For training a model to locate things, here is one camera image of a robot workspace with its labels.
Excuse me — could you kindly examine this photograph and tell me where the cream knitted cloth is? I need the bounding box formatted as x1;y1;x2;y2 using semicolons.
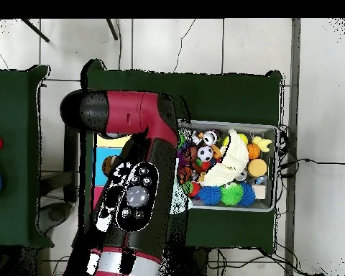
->
201;129;250;188

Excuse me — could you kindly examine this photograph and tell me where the clear shallow bin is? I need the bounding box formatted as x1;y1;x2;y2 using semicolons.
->
177;119;280;213

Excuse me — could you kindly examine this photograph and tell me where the small soccer ball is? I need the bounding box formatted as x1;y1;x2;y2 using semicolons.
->
197;145;215;163

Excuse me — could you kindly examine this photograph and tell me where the large blue spiky ball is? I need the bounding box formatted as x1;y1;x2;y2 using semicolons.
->
198;184;223;208

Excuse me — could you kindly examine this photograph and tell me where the green fuzzy monster toy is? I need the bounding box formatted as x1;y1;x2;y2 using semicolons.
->
220;183;245;208

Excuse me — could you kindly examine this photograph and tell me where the dark green table cloth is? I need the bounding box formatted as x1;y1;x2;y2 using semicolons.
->
79;58;284;255

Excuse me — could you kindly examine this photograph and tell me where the small orange basketball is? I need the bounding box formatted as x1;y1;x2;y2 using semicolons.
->
246;143;261;160

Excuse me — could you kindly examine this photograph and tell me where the pale orange round sponge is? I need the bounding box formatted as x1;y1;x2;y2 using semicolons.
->
247;157;268;178

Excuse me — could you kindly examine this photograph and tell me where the black tripod leg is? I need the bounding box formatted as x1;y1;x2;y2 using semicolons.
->
19;18;51;44
106;18;120;42

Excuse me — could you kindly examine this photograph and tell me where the green covered side table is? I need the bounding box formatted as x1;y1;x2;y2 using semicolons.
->
0;65;52;249

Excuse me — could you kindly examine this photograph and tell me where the black cable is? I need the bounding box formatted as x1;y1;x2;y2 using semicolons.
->
277;156;345;173

